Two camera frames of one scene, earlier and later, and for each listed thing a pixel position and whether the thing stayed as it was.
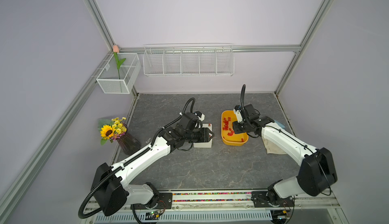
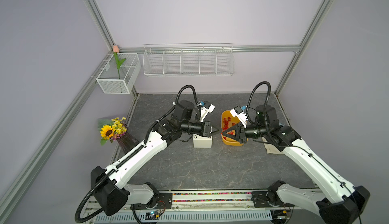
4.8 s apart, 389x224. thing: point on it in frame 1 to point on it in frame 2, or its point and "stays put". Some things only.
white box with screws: [205, 144] stays put
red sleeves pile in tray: [226, 123] stays put
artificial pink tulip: [116, 49] stays put
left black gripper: [204, 135] to [206, 129]
